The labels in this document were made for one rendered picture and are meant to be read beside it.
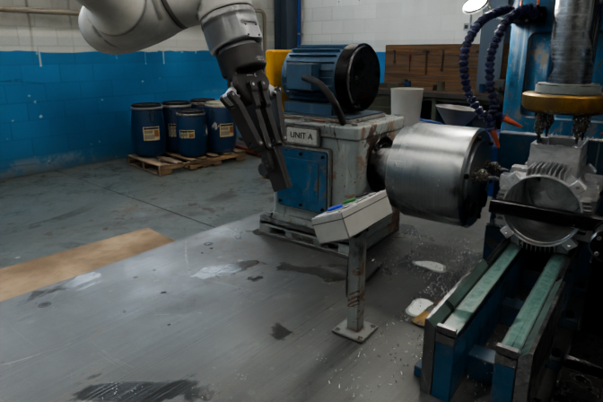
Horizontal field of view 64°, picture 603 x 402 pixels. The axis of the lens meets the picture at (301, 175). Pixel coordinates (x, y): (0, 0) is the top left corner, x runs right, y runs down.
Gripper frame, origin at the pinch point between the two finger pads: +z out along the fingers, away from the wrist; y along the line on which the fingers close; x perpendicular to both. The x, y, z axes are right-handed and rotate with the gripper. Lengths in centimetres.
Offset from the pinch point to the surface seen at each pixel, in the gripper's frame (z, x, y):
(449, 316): 32.5, -14.2, 14.0
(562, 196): 27, -24, 69
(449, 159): 10, -8, 49
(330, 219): 11.2, -0.9, 8.5
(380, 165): 7, 12, 54
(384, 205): 13.0, -3.5, 23.1
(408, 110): -13, 82, 234
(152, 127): -98, 415, 285
